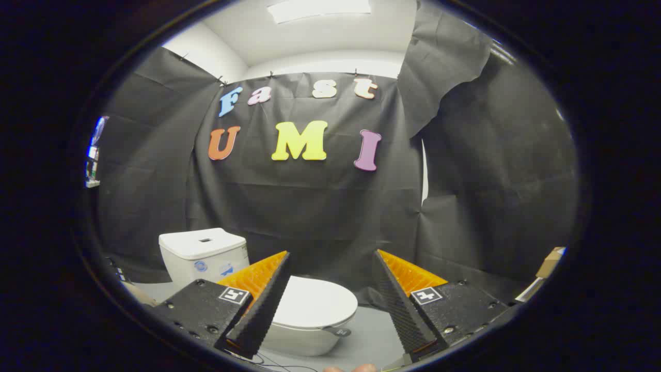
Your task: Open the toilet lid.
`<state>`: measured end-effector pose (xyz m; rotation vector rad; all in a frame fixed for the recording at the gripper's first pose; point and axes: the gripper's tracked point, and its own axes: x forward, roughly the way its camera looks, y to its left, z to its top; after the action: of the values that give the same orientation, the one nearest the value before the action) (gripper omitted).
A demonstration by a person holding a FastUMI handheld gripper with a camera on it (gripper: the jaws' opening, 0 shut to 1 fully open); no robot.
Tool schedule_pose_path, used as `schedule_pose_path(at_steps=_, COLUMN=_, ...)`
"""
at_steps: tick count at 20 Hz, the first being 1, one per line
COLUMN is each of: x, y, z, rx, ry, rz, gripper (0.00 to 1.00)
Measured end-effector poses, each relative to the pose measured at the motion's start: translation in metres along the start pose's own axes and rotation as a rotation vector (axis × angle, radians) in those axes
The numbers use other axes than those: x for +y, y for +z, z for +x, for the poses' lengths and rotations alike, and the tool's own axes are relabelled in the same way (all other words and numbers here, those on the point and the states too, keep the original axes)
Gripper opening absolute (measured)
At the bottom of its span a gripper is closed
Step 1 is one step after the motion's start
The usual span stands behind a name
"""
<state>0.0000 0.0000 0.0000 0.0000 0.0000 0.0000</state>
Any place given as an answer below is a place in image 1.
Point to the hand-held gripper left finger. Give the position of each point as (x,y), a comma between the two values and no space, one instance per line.
(266,310)

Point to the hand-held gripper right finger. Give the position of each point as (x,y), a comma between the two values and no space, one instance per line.
(405,315)

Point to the white toilet lid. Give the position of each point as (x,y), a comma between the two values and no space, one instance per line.
(315,302)

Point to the black backdrop cloth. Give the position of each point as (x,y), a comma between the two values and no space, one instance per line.
(310,206)

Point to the cardboard box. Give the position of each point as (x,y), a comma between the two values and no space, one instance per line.
(550,261)

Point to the ceiling light panel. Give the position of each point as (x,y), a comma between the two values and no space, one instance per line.
(320,9)

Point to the cluttered wall shelf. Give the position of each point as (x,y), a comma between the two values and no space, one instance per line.
(95,155)

